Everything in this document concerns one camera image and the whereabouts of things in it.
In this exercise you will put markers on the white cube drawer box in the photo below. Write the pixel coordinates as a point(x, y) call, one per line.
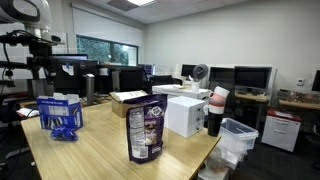
point(183, 115)

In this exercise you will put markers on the grey ceiling vent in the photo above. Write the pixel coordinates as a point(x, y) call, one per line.
point(120, 5)

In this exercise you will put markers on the grey desk fan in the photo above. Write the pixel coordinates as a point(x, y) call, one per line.
point(200, 71)

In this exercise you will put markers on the wooden office desk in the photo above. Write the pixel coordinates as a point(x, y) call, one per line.
point(298, 104)
point(251, 97)

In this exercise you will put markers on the clear plastic storage bin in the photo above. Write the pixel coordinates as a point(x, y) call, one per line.
point(238, 133)

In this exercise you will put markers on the pink white black tumbler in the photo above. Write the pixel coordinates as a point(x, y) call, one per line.
point(216, 106)

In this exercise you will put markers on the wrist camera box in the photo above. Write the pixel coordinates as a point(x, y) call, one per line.
point(53, 37)

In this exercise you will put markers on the blue cookie box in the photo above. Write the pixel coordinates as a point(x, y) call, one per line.
point(60, 113)

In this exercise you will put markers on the black office chair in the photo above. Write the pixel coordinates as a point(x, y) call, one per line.
point(165, 80)

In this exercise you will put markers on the white cabinet with red top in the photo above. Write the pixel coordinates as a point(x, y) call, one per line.
point(281, 130)

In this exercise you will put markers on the small black computer monitor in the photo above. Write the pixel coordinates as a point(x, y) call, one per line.
point(187, 70)

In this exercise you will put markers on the blue screen monitor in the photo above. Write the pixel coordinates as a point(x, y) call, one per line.
point(70, 56)

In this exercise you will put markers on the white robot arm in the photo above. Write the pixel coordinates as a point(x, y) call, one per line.
point(23, 13)

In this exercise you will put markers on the white paper note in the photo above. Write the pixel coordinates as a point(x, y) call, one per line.
point(68, 69)

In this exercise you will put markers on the brown cardboard box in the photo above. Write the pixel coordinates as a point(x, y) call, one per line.
point(125, 101)

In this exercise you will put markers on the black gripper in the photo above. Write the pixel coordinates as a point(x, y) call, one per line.
point(40, 49)

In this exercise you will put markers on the clear bin with contents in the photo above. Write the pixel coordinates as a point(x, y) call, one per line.
point(216, 165)

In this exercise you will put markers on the white wall thermostat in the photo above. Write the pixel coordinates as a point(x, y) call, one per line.
point(300, 82)

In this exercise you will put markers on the purple mini eggs bag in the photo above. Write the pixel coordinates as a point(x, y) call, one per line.
point(145, 130)

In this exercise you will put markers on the blue snack packet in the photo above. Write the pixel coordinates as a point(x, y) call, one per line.
point(64, 134)

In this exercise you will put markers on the ceiling light panel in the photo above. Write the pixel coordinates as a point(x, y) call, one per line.
point(141, 2)

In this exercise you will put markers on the large black computer monitor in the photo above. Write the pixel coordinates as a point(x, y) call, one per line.
point(252, 77)

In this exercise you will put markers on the window with green view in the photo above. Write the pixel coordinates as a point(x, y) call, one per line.
point(110, 51)

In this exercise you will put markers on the black camera on stand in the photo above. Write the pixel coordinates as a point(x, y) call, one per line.
point(15, 65)

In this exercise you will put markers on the white paper sheets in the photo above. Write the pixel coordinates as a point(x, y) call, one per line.
point(28, 112)

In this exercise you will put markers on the white file storage box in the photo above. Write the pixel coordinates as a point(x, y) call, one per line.
point(180, 90)

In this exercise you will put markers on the white cup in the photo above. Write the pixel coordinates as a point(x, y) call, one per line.
point(195, 86)

